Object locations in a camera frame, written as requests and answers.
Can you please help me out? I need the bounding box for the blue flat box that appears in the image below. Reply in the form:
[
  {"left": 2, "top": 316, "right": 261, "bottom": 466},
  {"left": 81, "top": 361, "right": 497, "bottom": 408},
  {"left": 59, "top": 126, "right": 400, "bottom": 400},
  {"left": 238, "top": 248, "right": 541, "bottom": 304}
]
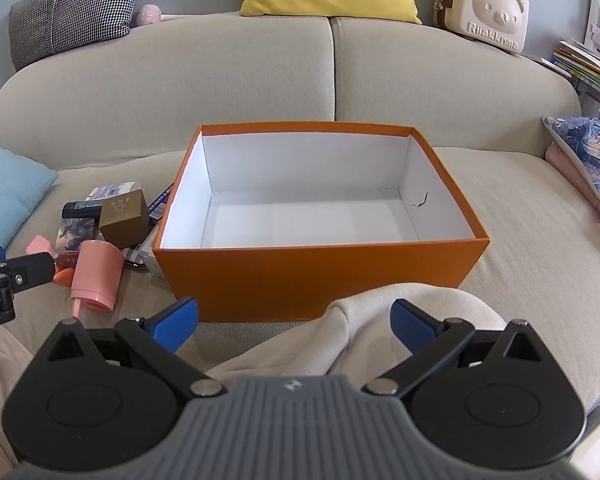
[{"left": 147, "top": 184, "right": 176, "bottom": 226}]

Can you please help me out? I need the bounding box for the gold square box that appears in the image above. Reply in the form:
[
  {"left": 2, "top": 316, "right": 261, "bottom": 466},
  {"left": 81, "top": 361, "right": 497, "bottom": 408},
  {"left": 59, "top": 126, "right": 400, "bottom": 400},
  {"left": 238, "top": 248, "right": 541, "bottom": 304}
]
[{"left": 99, "top": 189, "right": 151, "bottom": 250}]

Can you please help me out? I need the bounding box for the houndstooth pillow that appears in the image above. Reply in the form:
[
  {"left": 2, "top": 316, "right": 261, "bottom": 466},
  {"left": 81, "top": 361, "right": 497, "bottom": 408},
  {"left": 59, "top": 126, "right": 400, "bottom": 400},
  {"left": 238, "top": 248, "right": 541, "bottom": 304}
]
[{"left": 8, "top": 0, "right": 145, "bottom": 72}]

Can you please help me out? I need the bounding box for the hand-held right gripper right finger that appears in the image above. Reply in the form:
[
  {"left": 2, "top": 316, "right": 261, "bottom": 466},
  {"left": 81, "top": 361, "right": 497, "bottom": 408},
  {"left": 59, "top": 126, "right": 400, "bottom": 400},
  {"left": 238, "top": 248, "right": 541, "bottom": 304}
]
[{"left": 360, "top": 299, "right": 556, "bottom": 397}]

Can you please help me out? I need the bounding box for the pink plush toy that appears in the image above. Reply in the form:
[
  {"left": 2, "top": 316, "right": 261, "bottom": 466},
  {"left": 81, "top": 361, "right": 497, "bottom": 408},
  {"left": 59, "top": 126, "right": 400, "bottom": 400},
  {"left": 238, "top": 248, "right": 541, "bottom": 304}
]
[{"left": 130, "top": 4, "right": 191, "bottom": 28}]

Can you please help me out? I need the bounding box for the pink pump bottle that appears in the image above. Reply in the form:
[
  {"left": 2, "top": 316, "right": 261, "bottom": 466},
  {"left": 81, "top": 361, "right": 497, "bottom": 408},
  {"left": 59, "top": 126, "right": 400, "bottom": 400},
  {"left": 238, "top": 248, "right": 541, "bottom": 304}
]
[{"left": 25, "top": 235, "right": 76, "bottom": 288}]

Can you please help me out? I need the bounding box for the white tube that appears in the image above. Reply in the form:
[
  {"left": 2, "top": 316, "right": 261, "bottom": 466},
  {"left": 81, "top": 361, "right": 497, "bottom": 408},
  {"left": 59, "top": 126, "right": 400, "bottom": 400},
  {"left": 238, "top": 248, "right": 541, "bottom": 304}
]
[{"left": 85, "top": 182, "right": 141, "bottom": 206}]

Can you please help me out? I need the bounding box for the dark picture box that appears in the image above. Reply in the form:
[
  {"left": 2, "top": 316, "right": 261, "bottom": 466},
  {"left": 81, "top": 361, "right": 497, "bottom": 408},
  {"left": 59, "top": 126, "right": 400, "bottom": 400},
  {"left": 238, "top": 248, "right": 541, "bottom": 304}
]
[{"left": 54, "top": 217, "right": 101, "bottom": 268}]

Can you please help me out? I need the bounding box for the light blue pillow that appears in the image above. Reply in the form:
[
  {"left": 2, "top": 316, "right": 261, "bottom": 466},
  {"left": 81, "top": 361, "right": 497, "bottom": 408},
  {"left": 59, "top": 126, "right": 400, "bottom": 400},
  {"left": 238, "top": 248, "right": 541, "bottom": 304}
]
[{"left": 0, "top": 141, "right": 60, "bottom": 251}]

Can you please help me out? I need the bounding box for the beige knit clothing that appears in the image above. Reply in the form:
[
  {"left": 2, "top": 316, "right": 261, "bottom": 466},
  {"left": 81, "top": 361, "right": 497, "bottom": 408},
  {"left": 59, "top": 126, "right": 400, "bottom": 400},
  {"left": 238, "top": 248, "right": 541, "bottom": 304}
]
[{"left": 200, "top": 282, "right": 508, "bottom": 386}]

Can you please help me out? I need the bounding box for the printed figure cushion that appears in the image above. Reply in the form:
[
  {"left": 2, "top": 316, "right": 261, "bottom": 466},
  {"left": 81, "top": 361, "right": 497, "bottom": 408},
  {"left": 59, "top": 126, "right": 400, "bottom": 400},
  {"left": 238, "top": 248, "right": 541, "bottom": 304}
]
[{"left": 541, "top": 115, "right": 600, "bottom": 203}]

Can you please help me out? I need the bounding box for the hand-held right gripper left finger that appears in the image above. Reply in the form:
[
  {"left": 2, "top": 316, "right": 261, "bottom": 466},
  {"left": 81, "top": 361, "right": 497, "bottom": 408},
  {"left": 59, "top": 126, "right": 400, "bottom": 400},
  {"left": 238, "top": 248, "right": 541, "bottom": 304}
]
[{"left": 32, "top": 297, "right": 229, "bottom": 398}]

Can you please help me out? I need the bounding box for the orange cardboard box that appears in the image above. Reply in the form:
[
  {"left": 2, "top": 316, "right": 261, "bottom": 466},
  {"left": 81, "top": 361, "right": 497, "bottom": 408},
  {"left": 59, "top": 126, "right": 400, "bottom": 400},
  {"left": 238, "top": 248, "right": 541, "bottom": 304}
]
[{"left": 151, "top": 121, "right": 491, "bottom": 322}]

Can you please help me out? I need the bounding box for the cream bear suitcase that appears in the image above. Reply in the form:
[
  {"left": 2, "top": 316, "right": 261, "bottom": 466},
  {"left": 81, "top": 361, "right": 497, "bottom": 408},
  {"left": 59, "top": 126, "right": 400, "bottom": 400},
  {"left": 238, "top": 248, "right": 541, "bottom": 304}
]
[{"left": 432, "top": 0, "right": 531, "bottom": 55}]

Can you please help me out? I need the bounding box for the beige fabric sofa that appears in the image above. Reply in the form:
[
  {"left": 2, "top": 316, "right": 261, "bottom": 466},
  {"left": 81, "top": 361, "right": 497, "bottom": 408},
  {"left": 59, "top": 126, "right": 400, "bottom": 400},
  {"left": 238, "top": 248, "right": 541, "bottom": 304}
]
[{"left": 0, "top": 12, "right": 600, "bottom": 461}]

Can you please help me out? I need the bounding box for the black tube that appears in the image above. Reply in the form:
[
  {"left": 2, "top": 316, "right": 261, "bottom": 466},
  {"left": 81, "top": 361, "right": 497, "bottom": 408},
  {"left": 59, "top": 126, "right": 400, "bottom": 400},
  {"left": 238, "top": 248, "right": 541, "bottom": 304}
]
[{"left": 61, "top": 201, "right": 103, "bottom": 220}]

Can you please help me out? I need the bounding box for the stack of books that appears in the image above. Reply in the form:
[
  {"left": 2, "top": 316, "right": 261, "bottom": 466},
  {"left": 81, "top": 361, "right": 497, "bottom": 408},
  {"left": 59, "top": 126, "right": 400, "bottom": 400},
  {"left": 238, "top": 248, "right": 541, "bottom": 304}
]
[{"left": 540, "top": 37, "right": 600, "bottom": 98}]

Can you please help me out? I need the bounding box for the pink cushion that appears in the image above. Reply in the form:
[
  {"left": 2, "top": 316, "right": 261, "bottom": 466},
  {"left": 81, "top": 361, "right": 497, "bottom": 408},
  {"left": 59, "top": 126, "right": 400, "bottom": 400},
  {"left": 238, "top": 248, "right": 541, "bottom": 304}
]
[{"left": 545, "top": 142, "right": 600, "bottom": 211}]

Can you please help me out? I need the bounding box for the large pink bottle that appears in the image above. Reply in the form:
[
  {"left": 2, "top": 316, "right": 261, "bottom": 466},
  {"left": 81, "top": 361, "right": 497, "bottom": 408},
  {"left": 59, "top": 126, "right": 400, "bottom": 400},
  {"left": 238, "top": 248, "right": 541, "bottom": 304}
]
[{"left": 70, "top": 240, "right": 126, "bottom": 318}]

